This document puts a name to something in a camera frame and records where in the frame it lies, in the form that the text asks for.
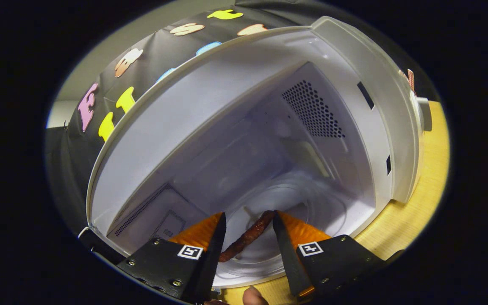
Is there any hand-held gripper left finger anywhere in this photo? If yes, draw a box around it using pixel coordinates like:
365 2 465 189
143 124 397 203
116 212 227 304

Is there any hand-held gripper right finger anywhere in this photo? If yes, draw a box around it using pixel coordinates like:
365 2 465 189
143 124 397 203
272 210 387 298

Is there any brown roasted meat piece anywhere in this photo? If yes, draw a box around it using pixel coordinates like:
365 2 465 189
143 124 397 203
219 210 277 263

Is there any white toaster oven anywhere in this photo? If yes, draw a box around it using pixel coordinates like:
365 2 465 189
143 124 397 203
78 16 433 289

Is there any glass turntable plate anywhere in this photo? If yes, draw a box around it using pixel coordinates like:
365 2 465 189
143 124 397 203
212 172 348 278

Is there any red striped straw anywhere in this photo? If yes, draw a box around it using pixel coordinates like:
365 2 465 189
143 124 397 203
398 69 416 92

